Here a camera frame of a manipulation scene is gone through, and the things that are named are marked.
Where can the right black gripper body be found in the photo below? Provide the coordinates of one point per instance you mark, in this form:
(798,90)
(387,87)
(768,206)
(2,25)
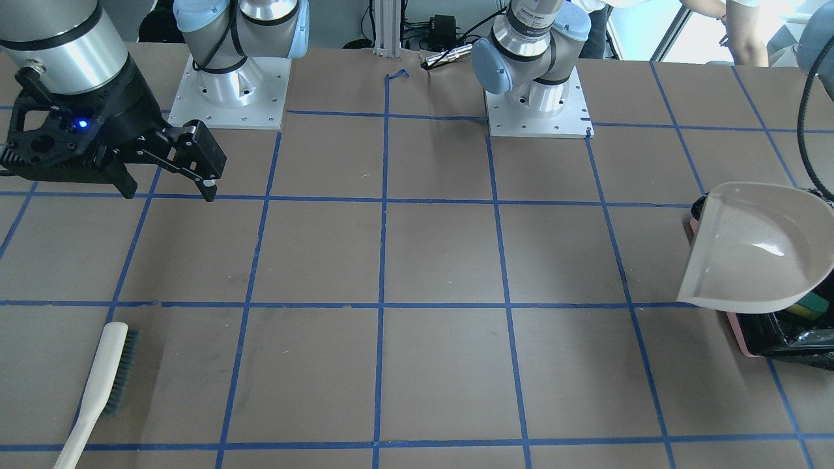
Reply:
(128,109)

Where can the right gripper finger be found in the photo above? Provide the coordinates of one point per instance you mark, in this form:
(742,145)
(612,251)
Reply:
(120,178)
(208,190)

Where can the beige plastic dustpan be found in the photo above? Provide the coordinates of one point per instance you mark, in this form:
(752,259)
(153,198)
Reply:
(758,248)

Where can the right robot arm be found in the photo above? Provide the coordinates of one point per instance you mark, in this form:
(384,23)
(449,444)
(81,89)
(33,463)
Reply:
(76,47)

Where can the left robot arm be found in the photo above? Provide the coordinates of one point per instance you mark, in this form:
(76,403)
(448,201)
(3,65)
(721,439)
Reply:
(531,52)

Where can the pink bin with black bag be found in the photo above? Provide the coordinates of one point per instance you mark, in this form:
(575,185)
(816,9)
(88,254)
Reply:
(779,335)

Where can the person in white shirt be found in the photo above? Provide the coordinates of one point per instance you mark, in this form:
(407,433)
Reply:
(677,31)

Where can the green yellow sponge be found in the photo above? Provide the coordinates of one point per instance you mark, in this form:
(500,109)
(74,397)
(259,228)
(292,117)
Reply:
(810,307)

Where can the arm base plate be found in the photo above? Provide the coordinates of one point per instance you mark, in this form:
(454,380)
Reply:
(249,98)
(539,110)

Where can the aluminium frame post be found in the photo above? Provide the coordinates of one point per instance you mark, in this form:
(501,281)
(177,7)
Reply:
(387,26)

